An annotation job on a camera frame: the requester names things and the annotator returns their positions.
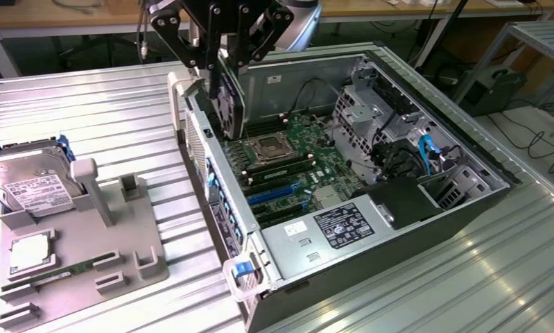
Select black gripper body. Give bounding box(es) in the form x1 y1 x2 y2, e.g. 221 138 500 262
177 0 277 19

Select dark graphics card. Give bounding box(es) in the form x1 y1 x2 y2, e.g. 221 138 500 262
205 47 251 142

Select wooden desk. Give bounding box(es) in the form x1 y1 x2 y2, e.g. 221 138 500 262
0 0 554 79

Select CPU socket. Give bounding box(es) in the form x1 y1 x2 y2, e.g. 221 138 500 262
251 133 291 160

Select metal disk bay cage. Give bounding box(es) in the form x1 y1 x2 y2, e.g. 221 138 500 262
331 85 401 183

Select green motherboard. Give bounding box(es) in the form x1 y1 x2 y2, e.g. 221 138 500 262
220 110 368 230

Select installed RAM stick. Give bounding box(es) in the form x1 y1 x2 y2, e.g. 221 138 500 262
244 156 316 185

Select blue expansion slot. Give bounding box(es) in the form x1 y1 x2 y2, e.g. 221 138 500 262
247 185 301 206

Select silver chipset heatsink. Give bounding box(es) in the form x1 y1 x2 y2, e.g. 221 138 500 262
312 186 348 206

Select hard disk with blue rails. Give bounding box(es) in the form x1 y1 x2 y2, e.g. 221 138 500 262
0 134 87 219

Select black plastic shroud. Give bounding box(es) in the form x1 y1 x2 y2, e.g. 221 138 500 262
349 176 445 231

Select metal slat side table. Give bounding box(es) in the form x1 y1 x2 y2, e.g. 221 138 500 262
452 19 554 102

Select grey power supply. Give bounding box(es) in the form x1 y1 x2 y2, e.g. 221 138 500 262
259 198 399 282

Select open grey PC case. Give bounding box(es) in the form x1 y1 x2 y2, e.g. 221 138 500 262
167 41 522 333

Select grey parts rack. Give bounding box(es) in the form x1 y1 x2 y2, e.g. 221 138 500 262
0 157 171 333

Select silver CPU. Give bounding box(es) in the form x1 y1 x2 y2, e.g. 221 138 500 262
8 237 56 275

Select green RAM stick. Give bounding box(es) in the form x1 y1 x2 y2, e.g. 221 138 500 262
26 254 117 289

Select hanging grey cables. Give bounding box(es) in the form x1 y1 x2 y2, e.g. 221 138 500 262
136 0 152 59

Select black wire loop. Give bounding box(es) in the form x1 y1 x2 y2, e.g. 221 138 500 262
289 78 344 116

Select blue SATA wire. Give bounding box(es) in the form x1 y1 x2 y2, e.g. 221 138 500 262
417 134 440 178

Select black box with handle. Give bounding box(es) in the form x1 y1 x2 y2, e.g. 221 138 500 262
460 67 529 118

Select black cables on white table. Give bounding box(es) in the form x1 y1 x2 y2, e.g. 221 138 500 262
512 100 554 195

